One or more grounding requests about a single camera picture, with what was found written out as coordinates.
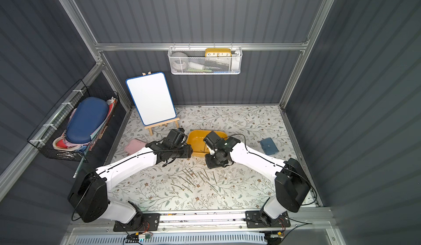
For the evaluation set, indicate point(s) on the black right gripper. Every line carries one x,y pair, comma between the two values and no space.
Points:
210,161

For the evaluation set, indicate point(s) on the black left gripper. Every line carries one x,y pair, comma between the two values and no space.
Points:
186,150

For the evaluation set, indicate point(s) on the yellow plastic storage box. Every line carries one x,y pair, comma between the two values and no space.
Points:
196,141

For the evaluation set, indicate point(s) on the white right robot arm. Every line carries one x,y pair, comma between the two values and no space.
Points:
291,182

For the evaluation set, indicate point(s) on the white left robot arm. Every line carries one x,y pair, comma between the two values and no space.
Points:
90,197

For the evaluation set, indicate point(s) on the wooden easel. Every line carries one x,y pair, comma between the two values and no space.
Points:
162,124

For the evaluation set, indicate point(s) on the pink phone case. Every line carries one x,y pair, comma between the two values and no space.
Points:
134,146

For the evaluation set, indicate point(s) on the blue oval case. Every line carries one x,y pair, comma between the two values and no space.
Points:
88,117

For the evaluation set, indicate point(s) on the yellow clock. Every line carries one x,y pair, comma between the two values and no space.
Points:
218,52

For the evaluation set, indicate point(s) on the white board with blue frame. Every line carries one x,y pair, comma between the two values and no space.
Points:
134,86

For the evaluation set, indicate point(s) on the white wire wall basket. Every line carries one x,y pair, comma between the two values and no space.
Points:
193,62

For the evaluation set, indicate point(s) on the black wire side basket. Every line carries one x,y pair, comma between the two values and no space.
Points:
49,137

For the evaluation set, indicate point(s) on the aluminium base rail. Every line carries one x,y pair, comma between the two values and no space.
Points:
236,220

